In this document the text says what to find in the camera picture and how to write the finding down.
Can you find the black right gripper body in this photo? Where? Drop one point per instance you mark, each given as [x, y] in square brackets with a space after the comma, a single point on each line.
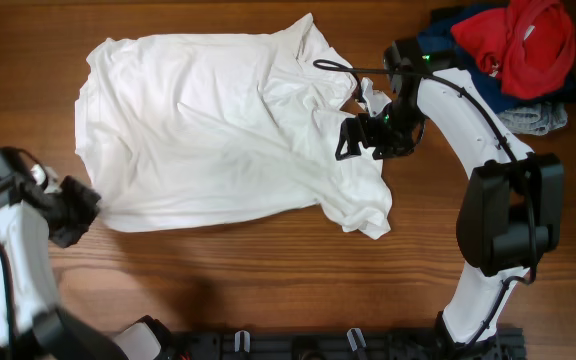
[366, 135]

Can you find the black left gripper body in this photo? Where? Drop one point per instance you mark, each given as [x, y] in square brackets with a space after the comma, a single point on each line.
[73, 211]

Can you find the white t-shirt with black print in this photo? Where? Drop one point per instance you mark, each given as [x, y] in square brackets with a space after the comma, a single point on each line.
[190, 130]

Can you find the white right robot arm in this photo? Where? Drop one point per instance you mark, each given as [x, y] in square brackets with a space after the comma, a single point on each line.
[511, 212]

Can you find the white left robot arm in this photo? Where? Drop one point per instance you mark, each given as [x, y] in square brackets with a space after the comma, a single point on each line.
[33, 322]

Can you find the dark blue garment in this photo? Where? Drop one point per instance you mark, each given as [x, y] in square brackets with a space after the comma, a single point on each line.
[463, 55]

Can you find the black garment under pile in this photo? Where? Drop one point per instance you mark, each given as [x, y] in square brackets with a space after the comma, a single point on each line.
[443, 12]

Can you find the grey denim garment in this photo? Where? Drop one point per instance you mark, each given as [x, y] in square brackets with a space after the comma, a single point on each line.
[538, 119]

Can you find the red garment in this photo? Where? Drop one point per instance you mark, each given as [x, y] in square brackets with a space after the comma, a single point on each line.
[529, 46]

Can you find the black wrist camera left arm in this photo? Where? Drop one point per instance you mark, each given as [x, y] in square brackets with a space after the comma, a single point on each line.
[18, 165]

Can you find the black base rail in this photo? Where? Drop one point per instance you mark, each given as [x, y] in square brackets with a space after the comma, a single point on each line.
[398, 344]

